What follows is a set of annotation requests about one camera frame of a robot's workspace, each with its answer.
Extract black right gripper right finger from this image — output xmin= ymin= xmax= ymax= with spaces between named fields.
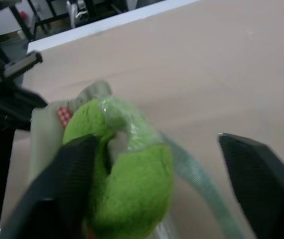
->
xmin=217 ymin=132 xmax=284 ymax=239

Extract silver white machine part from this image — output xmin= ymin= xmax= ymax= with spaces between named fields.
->
xmin=66 ymin=0 xmax=95 ymax=28

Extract green plush keychain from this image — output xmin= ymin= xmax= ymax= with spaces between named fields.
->
xmin=62 ymin=96 xmax=175 ymax=239

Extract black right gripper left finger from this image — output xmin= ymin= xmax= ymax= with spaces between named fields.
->
xmin=0 ymin=133 xmax=100 ymax=239

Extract black metal table frame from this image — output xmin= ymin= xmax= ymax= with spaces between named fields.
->
xmin=0 ymin=0 xmax=69 ymax=63

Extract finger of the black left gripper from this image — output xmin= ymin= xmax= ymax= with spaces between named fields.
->
xmin=0 ymin=99 xmax=33 ymax=132
xmin=6 ymin=86 xmax=49 ymax=109

